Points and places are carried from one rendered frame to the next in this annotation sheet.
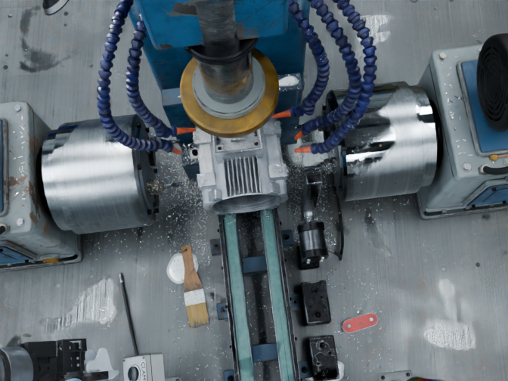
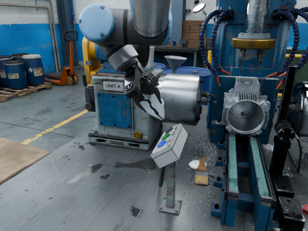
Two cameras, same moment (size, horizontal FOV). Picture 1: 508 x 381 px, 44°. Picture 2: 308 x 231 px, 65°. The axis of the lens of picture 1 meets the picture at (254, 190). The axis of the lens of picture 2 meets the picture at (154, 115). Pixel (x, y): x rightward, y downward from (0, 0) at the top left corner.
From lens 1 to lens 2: 122 cm
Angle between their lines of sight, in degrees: 54
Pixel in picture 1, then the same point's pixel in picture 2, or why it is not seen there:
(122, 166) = (194, 77)
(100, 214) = (177, 92)
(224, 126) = (250, 39)
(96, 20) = not seen: hidden behind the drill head
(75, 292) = (138, 158)
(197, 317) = (200, 180)
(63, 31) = not seen: hidden behind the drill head
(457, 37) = not seen: outside the picture
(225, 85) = (257, 13)
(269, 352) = (247, 197)
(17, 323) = (104, 160)
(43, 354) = (140, 68)
